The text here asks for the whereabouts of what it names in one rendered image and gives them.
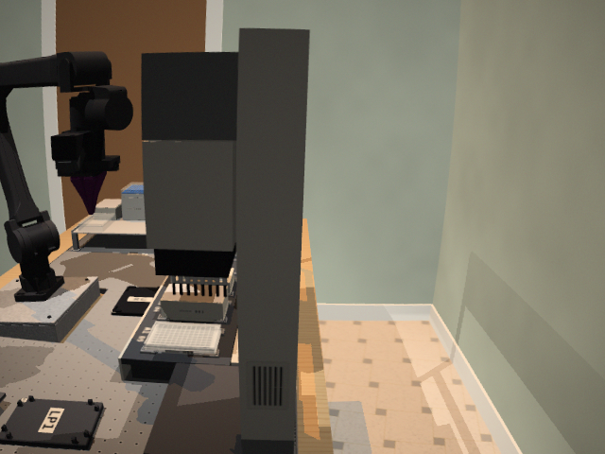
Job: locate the white translucent plate lid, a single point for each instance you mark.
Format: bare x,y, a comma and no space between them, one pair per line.
183,336

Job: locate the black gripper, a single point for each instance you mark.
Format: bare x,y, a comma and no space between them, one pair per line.
93,179

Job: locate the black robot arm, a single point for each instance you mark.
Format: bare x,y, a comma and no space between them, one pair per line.
105,108

